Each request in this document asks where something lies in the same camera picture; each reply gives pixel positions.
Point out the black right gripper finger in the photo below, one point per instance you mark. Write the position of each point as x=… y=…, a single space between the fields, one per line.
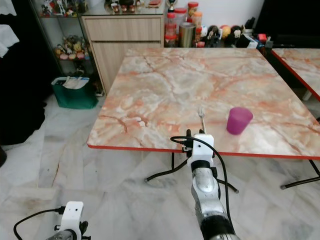
x=188 y=134

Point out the silver metal fork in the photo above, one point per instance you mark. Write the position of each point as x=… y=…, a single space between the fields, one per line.
x=201 y=117

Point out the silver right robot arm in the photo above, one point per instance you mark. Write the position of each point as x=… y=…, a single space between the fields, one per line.
x=209 y=192

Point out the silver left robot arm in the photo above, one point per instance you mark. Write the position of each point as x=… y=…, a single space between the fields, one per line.
x=67 y=236

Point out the purple plastic cup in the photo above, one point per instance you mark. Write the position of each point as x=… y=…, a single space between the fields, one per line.
x=239 y=121

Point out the shiny metal canister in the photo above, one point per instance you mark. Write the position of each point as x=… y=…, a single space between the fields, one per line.
x=187 y=34

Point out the tall red lid jar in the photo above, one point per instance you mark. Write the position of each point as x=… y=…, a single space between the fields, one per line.
x=171 y=30

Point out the light wooden cabinet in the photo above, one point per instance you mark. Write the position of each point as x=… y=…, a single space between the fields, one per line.
x=122 y=47

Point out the yellow round toy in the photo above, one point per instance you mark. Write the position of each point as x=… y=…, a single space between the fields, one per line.
x=225 y=31

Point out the green plastic bin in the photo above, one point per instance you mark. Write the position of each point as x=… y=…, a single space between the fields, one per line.
x=75 y=97

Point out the clear red lid jar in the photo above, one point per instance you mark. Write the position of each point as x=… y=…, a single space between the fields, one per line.
x=180 y=15

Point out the small red box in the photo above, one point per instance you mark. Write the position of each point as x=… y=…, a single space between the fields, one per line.
x=261 y=38

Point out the orange snack jar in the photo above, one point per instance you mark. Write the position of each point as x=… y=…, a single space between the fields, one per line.
x=193 y=10

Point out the white papers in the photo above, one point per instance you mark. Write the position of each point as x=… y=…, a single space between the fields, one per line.
x=75 y=83

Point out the black hanging garment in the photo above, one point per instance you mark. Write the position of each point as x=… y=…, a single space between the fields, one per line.
x=25 y=100

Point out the glass shelf with figurines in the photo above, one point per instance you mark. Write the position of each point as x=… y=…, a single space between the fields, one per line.
x=70 y=47

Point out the black television screen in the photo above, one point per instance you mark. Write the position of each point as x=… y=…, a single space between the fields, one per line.
x=290 y=20

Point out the white cloth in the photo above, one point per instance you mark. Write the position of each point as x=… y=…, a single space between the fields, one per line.
x=8 y=41

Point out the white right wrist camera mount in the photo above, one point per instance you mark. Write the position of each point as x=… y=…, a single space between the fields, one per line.
x=200 y=149

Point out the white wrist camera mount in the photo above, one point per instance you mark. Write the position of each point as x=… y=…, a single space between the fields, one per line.
x=72 y=214
x=200 y=149

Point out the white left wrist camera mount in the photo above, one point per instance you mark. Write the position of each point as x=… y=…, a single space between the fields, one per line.
x=72 y=214

